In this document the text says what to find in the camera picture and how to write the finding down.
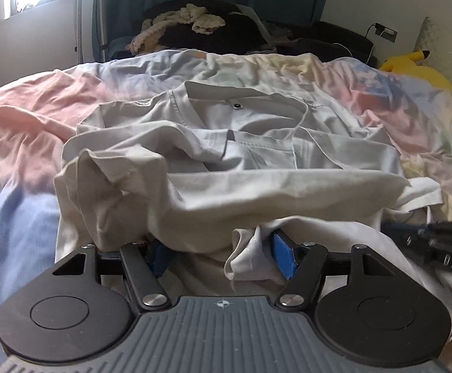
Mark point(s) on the pile of dark clothes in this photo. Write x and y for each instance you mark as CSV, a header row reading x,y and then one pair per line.
x,y
245,27

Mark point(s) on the cream chunky knit scarf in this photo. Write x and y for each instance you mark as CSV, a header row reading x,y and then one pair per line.
x,y
195,17

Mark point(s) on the dark blue bench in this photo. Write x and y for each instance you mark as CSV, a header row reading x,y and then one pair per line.
x,y
119,48

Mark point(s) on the mauve cloth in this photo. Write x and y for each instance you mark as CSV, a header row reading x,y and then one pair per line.
x,y
284,35

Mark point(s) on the grey polo shirt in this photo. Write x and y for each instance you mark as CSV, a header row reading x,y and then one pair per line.
x,y
249,186

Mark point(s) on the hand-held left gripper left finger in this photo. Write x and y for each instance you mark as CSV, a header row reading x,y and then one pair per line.
x,y
158,261

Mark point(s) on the beige knit pillow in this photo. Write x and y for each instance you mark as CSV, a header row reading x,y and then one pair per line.
x,y
447,54

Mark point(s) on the yellow plush toy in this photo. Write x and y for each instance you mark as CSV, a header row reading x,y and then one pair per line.
x,y
412,64

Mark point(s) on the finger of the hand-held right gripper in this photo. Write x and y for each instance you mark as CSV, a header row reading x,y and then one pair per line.
x,y
436,230

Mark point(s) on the wall socket with chargers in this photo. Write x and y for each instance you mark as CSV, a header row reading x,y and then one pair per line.
x,y
387,33

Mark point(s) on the pastel tie-dye bed blanket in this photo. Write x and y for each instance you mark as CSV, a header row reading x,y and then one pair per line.
x,y
28,124

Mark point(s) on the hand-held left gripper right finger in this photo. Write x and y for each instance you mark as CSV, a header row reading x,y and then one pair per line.
x,y
284,254

